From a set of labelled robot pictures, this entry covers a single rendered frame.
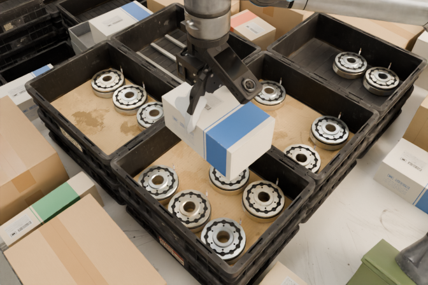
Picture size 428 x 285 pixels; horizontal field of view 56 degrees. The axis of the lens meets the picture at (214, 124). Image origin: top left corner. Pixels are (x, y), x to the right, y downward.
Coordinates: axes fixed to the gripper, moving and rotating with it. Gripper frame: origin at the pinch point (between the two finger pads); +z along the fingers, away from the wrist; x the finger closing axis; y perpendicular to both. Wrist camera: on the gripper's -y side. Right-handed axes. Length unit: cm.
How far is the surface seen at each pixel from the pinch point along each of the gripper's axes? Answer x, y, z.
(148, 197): 16.5, 4.8, 17.8
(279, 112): -32.5, 7.0, 28.0
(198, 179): 1.1, 5.9, 27.9
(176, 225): 16.4, -4.6, 17.9
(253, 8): -67, 50, 27
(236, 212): 0.8, -7.6, 28.0
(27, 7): -16, 158, 52
